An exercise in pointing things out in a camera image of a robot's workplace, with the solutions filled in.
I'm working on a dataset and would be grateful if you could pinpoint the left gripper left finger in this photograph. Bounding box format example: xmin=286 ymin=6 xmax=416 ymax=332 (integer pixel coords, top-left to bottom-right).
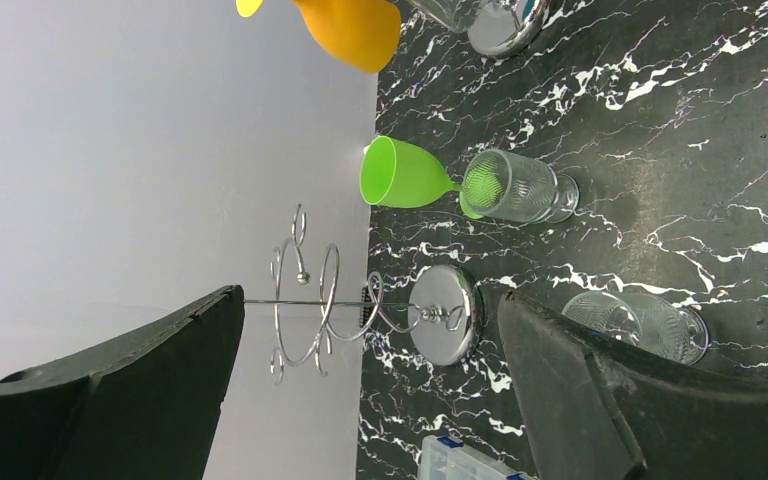
xmin=0 ymin=285 xmax=245 ymax=479

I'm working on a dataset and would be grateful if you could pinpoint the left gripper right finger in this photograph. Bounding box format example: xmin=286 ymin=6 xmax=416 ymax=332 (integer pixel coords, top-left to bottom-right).
xmin=497 ymin=291 xmax=768 ymax=479

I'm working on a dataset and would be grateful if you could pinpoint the green plastic wine glass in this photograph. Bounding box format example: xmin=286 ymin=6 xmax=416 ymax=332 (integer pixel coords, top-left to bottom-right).
xmin=359 ymin=136 xmax=482 ymax=219

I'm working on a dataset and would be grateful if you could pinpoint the chrome glass rack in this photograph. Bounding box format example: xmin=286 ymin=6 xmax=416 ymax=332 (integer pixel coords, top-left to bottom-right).
xmin=245 ymin=205 xmax=486 ymax=384
xmin=467 ymin=0 xmax=551 ymax=58

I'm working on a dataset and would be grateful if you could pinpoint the orange plastic wine glass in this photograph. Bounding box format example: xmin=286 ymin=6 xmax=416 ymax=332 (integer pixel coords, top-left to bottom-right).
xmin=234 ymin=0 xmax=404 ymax=75

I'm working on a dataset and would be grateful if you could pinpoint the tall clear champagne flute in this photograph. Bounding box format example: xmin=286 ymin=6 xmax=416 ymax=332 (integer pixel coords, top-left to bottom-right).
xmin=410 ymin=0 xmax=488 ymax=33

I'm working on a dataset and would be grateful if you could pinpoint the clear stemless glass front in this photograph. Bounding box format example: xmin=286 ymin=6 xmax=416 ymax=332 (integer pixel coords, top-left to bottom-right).
xmin=562 ymin=291 xmax=710 ymax=365

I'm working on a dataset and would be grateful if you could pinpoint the clear stemless glass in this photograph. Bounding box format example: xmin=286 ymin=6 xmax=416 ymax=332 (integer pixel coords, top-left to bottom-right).
xmin=562 ymin=291 xmax=710 ymax=365
xmin=459 ymin=149 xmax=580 ymax=224

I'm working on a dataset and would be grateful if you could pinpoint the clear plastic screw box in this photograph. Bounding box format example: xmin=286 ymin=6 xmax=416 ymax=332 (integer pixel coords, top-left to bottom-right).
xmin=417 ymin=436 xmax=531 ymax=480

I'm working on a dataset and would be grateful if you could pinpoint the clear stemless glass centre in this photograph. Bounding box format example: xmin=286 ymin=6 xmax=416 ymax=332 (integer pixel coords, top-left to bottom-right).
xmin=459 ymin=149 xmax=580 ymax=224

